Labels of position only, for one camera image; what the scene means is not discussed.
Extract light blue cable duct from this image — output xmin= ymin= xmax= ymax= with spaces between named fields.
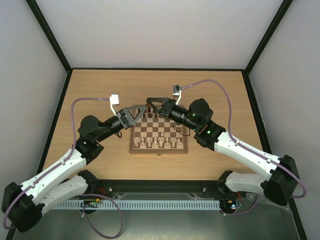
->
xmin=53 ymin=200 xmax=221 ymax=211

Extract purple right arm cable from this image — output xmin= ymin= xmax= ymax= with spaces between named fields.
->
xmin=178 ymin=79 xmax=308 ymax=216

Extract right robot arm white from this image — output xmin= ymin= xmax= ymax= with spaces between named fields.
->
xmin=146 ymin=97 xmax=300 ymax=206

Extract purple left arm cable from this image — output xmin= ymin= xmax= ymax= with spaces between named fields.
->
xmin=2 ymin=97 xmax=125 ymax=238

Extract black frame post right rear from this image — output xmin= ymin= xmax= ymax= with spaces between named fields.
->
xmin=243 ymin=0 xmax=293 ymax=76

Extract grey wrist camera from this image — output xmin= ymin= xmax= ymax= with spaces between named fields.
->
xmin=109 ymin=93 xmax=120 ymax=116
xmin=172 ymin=84 xmax=182 ymax=105

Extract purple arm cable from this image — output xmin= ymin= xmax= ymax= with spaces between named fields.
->
xmin=2 ymin=97 xmax=125 ymax=238
xmin=178 ymin=79 xmax=308 ymax=216

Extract black frame post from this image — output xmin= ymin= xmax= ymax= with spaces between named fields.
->
xmin=26 ymin=0 xmax=72 ymax=73
xmin=243 ymin=0 xmax=293 ymax=76

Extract wooden chess board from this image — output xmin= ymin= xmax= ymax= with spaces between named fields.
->
xmin=129 ymin=106 xmax=189 ymax=155

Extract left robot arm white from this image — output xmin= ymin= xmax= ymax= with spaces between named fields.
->
xmin=1 ymin=105 xmax=147 ymax=233

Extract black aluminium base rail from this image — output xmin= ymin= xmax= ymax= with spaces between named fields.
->
xmin=94 ymin=179 xmax=291 ymax=198

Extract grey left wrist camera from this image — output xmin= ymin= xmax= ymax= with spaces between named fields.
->
xmin=109 ymin=93 xmax=120 ymax=116

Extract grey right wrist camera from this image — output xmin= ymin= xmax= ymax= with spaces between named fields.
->
xmin=172 ymin=84 xmax=182 ymax=105

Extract black frame post left rear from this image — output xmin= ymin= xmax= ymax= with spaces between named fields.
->
xmin=26 ymin=0 xmax=72 ymax=73

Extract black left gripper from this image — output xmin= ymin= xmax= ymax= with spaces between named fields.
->
xmin=96 ymin=104 xmax=148 ymax=142

